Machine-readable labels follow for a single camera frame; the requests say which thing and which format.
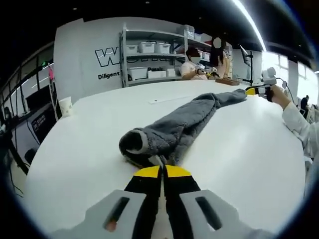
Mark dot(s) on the rows of white storage bins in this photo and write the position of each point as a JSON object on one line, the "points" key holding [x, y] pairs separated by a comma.
{"points": [[147, 47]]}

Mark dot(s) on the black monitor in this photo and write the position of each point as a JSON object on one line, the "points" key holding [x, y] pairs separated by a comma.
{"points": [[40, 95]]}

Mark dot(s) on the white ladder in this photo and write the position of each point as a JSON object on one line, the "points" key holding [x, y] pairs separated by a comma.
{"points": [[56, 99]]}

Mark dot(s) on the black clamp stand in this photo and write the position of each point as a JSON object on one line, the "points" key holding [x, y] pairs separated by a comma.
{"points": [[251, 67]]}

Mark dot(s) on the white paper strip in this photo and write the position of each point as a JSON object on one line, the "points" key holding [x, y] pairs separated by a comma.
{"points": [[169, 99]]}

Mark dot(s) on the grey towel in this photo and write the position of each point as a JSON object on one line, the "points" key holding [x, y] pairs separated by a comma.
{"points": [[174, 124]]}

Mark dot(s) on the person's right hand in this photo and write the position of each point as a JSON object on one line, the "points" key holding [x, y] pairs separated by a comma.
{"points": [[281, 97]]}

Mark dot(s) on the white paper cup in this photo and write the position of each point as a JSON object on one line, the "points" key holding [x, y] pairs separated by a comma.
{"points": [[66, 107]]}

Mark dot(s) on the pink hanging cloth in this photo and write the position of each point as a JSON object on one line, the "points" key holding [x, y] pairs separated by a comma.
{"points": [[51, 73]]}

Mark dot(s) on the black tripod stand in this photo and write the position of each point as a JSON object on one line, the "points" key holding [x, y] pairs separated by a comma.
{"points": [[15, 152]]}

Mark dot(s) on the grey metal shelving unit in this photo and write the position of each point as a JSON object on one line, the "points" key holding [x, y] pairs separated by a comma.
{"points": [[123, 62]]}

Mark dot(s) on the dark counter desk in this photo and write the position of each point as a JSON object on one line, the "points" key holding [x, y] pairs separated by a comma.
{"points": [[37, 124]]}

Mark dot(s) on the brown wooden box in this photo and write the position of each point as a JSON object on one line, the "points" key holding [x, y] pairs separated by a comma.
{"points": [[226, 81]]}

